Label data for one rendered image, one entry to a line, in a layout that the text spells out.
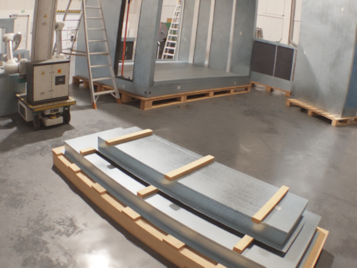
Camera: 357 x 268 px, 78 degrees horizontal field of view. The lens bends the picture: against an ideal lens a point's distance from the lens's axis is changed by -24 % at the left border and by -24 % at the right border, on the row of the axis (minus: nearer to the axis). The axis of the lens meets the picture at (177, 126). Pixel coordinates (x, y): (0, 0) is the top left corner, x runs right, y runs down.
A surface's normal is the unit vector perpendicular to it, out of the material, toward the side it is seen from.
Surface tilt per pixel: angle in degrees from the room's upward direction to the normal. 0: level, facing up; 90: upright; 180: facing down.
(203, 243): 90
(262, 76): 90
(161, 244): 90
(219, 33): 90
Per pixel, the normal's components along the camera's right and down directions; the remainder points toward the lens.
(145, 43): -0.66, 0.18
